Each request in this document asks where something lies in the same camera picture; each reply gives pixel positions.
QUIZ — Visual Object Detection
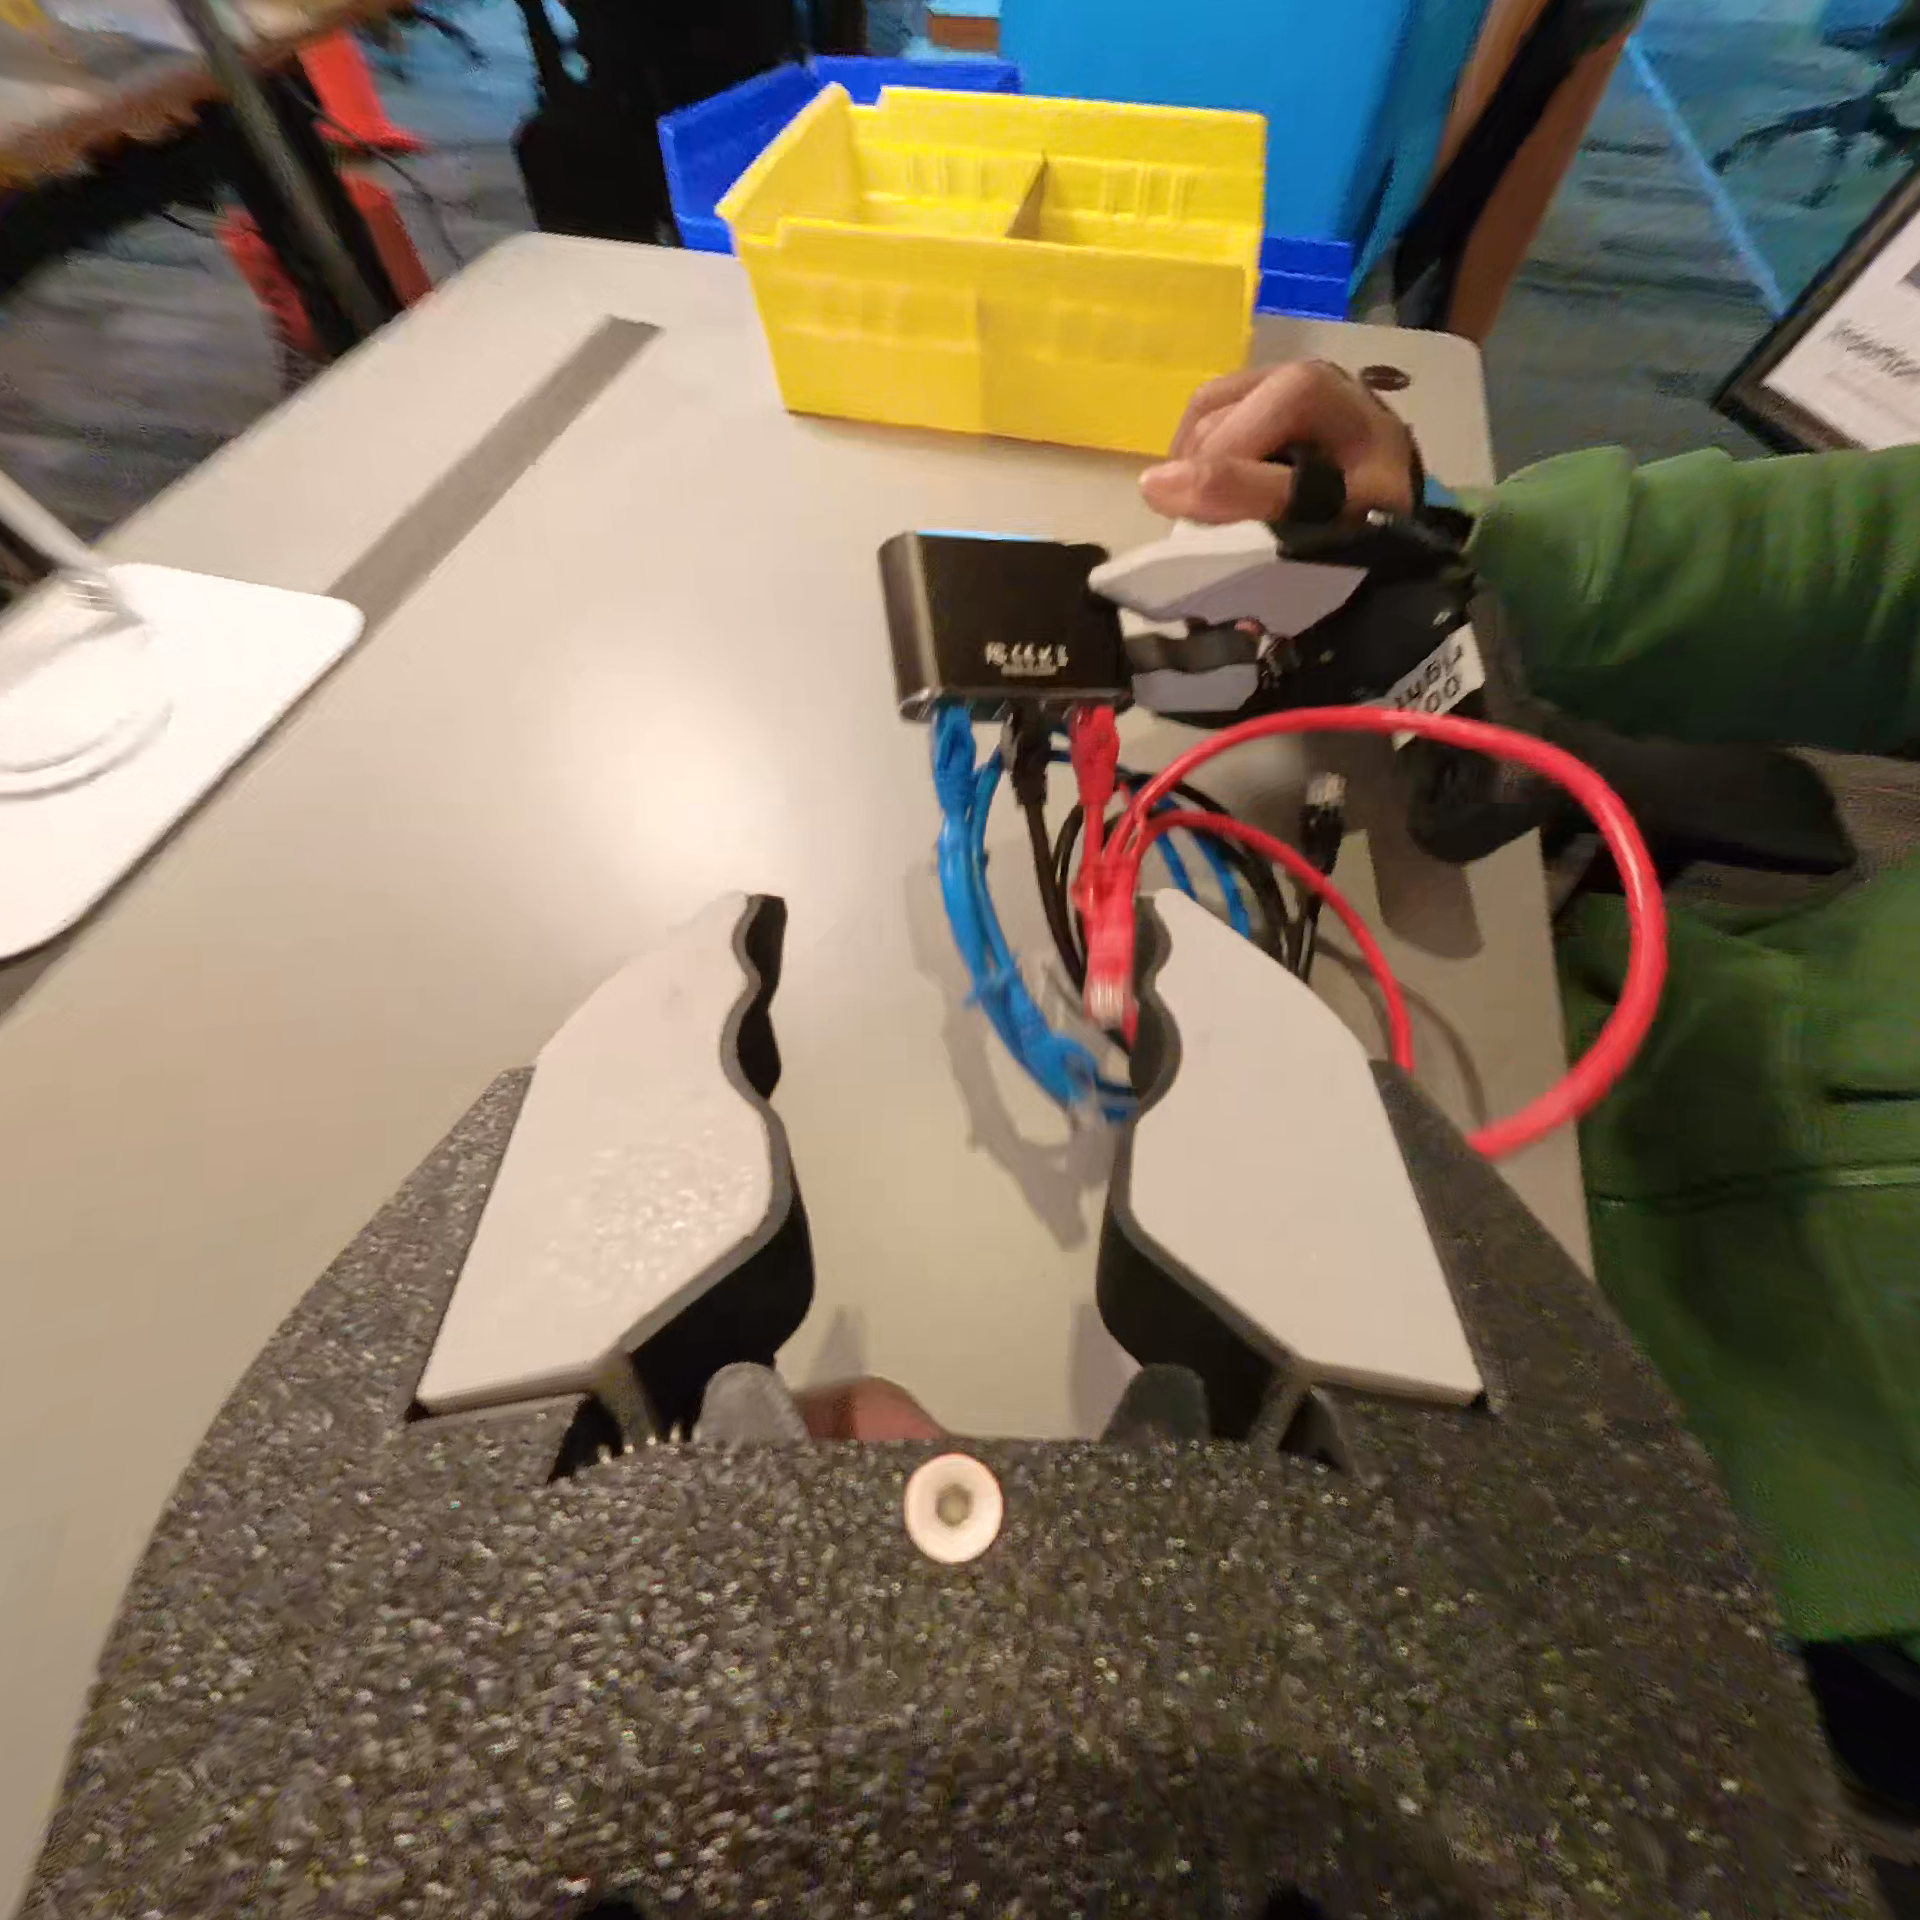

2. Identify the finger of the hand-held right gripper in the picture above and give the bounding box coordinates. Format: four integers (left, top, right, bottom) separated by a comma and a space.
1088, 520, 1289, 622
1126, 630, 1304, 715

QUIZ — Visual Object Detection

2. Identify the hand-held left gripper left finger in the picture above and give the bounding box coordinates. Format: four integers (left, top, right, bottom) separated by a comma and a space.
416, 892, 818, 1427

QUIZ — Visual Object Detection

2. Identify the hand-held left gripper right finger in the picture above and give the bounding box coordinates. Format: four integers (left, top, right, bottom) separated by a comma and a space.
1099, 886, 1488, 1435

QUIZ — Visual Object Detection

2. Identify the black network switch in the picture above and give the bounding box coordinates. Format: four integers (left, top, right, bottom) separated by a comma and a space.
877, 531, 1141, 728

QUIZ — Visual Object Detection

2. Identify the black ethernet cable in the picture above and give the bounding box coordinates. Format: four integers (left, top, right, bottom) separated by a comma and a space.
1002, 715, 1353, 997

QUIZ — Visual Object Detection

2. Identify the yellow plastic bin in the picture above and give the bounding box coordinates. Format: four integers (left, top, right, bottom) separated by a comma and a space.
717, 84, 1271, 457

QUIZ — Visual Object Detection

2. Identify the blue ethernet cable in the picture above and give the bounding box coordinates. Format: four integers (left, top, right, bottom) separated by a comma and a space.
931, 703, 1258, 1127

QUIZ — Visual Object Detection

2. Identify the red ethernet cable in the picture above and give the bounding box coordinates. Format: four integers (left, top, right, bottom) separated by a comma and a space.
1068, 703, 1668, 1163

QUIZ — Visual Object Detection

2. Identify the blue plastic bin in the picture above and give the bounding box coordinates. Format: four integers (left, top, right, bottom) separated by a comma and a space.
655, 58, 1355, 323

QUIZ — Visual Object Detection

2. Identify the person's right forearm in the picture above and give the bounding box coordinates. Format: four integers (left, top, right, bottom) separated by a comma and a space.
1463, 448, 1920, 752

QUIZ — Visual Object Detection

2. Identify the person's right hand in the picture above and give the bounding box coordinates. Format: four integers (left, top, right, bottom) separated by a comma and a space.
1141, 361, 1429, 531

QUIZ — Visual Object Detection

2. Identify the person's green sweatshirt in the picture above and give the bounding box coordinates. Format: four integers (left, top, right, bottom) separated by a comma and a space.
1552, 839, 1920, 1651

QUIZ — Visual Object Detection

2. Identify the light blue panel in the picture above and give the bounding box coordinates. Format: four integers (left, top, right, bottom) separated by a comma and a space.
994, 0, 1502, 286

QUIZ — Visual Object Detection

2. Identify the framed marker sign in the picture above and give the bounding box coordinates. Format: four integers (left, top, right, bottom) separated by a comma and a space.
1714, 186, 1920, 455

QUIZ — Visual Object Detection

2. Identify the wooden post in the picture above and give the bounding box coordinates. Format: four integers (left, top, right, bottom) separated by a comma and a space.
1435, 0, 1647, 340

